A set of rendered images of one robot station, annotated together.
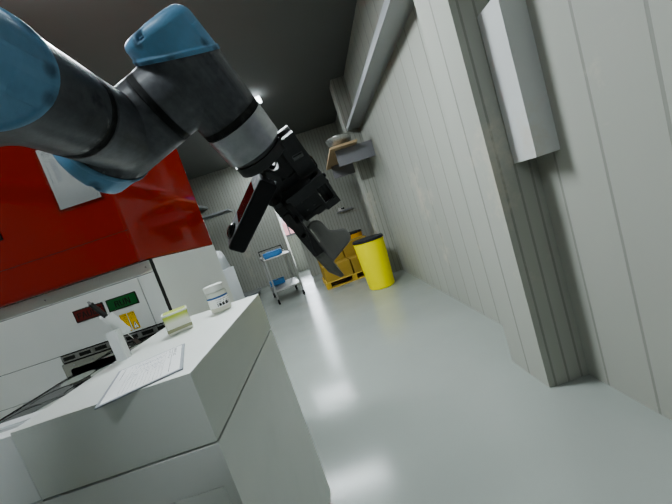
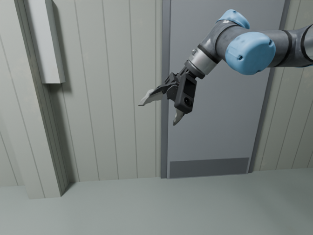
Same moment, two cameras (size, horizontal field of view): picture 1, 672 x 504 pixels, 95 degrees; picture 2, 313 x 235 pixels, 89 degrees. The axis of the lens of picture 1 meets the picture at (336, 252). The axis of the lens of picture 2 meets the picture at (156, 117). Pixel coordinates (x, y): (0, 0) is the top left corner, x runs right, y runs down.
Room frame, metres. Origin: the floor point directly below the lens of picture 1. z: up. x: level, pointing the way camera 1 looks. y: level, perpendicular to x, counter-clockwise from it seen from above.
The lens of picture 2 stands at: (0.56, 0.53, 1.27)
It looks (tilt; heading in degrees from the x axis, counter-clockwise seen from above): 18 degrees down; 266
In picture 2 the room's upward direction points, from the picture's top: straight up
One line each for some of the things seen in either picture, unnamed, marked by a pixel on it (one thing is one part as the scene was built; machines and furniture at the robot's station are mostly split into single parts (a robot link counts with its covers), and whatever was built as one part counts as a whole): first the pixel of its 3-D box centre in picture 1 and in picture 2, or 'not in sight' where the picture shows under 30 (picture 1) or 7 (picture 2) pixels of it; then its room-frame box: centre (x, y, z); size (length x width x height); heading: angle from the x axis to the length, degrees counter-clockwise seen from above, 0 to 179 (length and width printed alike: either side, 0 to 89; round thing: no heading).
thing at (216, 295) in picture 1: (217, 297); not in sight; (1.09, 0.45, 1.01); 0.07 x 0.07 x 0.10
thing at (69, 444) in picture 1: (187, 361); not in sight; (0.87, 0.51, 0.89); 0.62 x 0.35 x 0.14; 1
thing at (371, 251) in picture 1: (374, 261); not in sight; (4.36, -0.48, 0.36); 0.47 x 0.45 x 0.72; 1
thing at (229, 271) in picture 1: (219, 284); not in sight; (5.87, 2.30, 0.61); 0.62 x 0.58 x 1.22; 1
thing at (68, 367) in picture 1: (122, 357); not in sight; (1.17, 0.91, 0.89); 0.44 x 0.02 x 0.10; 91
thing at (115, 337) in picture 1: (119, 334); not in sight; (0.86, 0.65, 1.03); 0.06 x 0.04 x 0.13; 1
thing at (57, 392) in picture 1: (84, 384); not in sight; (0.96, 0.89, 0.90); 0.34 x 0.34 x 0.01; 1
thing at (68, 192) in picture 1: (79, 217); not in sight; (1.50, 1.09, 1.52); 0.81 x 0.75 x 0.60; 91
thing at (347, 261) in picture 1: (346, 260); not in sight; (5.55, -0.14, 0.32); 1.08 x 0.77 x 0.64; 91
